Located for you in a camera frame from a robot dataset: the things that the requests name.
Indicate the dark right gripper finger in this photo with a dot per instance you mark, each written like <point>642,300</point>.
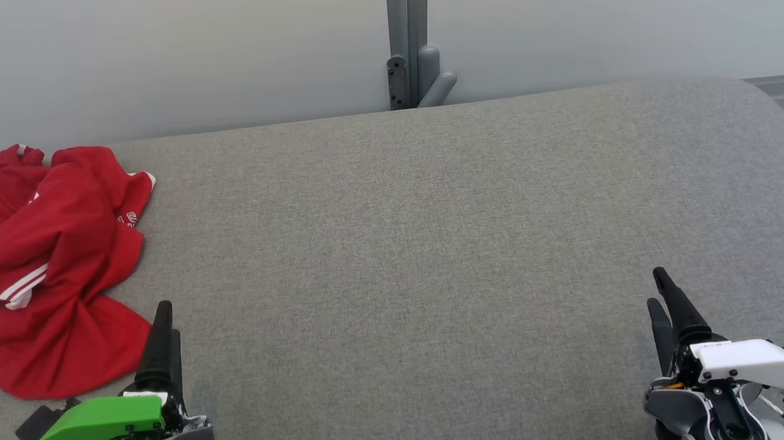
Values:
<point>684,322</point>
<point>663,340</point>

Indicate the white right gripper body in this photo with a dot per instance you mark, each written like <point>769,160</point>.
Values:
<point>748,362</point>

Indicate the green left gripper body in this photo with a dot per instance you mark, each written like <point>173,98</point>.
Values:
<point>100,420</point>

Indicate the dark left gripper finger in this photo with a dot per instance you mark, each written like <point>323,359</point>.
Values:
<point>158,360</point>
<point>177,365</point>

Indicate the red shirt with white sleeves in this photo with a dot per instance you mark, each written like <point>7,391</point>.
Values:
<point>75,317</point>

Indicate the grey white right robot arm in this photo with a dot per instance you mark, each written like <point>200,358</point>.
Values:
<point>677,409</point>

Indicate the grey metal partition post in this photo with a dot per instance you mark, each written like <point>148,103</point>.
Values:
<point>408,18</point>

